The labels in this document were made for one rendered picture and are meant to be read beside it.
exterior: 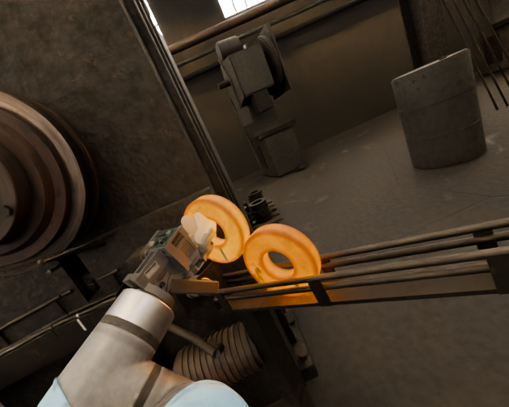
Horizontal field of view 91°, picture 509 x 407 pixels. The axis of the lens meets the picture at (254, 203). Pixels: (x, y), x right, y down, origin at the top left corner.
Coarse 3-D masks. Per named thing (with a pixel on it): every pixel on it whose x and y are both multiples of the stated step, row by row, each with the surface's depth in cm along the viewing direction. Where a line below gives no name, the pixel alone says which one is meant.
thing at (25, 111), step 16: (0, 96) 57; (16, 112) 58; (32, 112) 58; (48, 128) 59; (64, 128) 65; (64, 144) 60; (64, 160) 61; (80, 160) 65; (80, 176) 62; (80, 192) 63; (80, 208) 64; (80, 224) 65; (64, 240) 65; (32, 256) 65; (48, 256) 66; (0, 272) 65; (16, 272) 66
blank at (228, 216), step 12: (192, 204) 53; (204, 204) 51; (216, 204) 50; (228, 204) 51; (192, 216) 54; (204, 216) 53; (216, 216) 51; (228, 216) 50; (240, 216) 51; (228, 228) 51; (240, 228) 50; (216, 240) 57; (228, 240) 53; (240, 240) 51; (216, 252) 56; (228, 252) 54; (240, 252) 52
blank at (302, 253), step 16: (272, 224) 48; (256, 240) 49; (272, 240) 47; (288, 240) 45; (304, 240) 46; (256, 256) 51; (288, 256) 47; (304, 256) 45; (256, 272) 53; (272, 272) 52; (288, 272) 51; (304, 272) 47; (272, 288) 53
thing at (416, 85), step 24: (432, 72) 201; (456, 72) 198; (408, 96) 220; (432, 96) 208; (456, 96) 203; (408, 120) 232; (432, 120) 215; (456, 120) 209; (480, 120) 213; (408, 144) 247; (432, 144) 223; (456, 144) 215; (480, 144) 216; (432, 168) 234
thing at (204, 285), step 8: (176, 280) 42; (184, 280) 44; (192, 280) 45; (200, 280) 46; (208, 280) 49; (176, 288) 42; (184, 288) 43; (192, 288) 45; (200, 288) 46; (208, 288) 47; (216, 288) 49; (200, 296) 49
